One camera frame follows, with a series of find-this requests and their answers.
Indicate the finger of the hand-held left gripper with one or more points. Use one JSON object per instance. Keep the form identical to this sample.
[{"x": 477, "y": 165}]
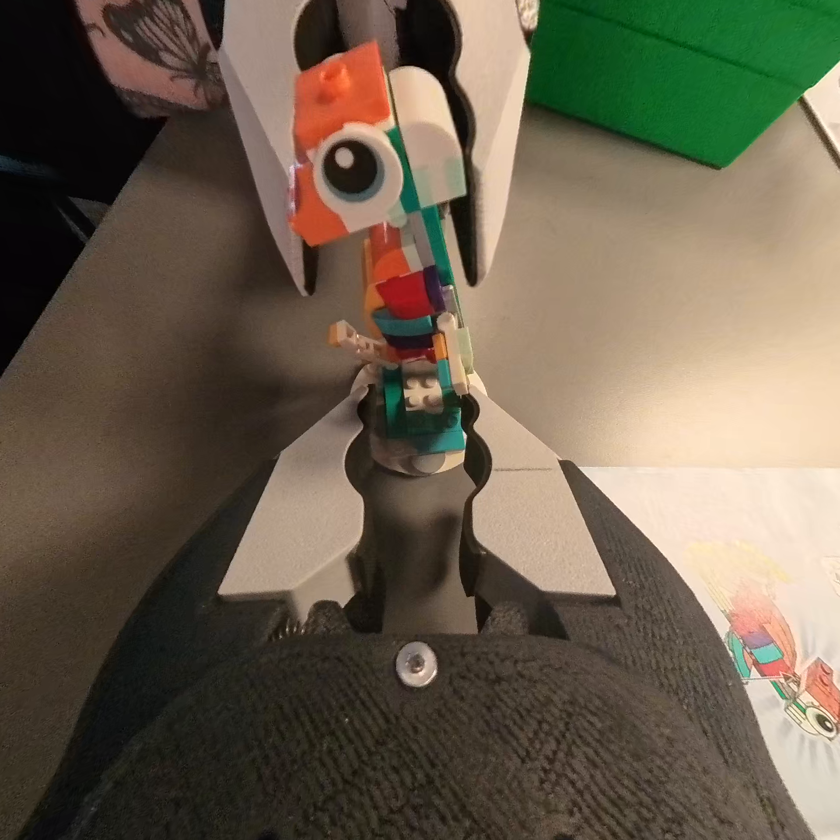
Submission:
[
  {"x": 502, "y": 98},
  {"x": 256, "y": 98}
]

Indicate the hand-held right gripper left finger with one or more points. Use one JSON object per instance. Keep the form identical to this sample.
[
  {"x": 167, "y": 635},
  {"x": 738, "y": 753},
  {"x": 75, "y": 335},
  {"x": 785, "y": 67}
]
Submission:
[{"x": 295, "y": 525}]

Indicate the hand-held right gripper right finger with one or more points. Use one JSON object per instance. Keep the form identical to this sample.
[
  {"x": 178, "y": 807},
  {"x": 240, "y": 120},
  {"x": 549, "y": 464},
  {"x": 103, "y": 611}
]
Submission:
[{"x": 538, "y": 531}]

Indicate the colourful lego fish model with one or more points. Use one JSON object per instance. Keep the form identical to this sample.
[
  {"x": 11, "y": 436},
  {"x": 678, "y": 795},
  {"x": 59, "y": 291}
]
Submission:
[{"x": 354, "y": 170}]

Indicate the round white teal lego base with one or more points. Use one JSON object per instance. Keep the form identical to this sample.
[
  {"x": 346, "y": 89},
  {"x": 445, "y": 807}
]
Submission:
[{"x": 426, "y": 430}]

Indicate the white orange lego fin piece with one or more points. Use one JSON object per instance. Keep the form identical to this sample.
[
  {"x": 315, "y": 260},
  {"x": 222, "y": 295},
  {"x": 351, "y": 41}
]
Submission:
[{"x": 358, "y": 341}]

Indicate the person's left forearm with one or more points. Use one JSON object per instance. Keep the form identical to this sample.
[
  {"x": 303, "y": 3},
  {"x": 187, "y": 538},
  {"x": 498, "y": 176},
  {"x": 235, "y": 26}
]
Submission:
[{"x": 144, "y": 65}]

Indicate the open lego instruction booklet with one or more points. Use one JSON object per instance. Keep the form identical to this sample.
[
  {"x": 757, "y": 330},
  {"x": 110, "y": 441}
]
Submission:
[{"x": 689, "y": 525}]

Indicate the green plastic bin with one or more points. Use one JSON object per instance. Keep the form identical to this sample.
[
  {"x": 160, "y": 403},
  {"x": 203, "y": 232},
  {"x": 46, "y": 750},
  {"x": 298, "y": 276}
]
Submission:
[{"x": 656, "y": 65}]

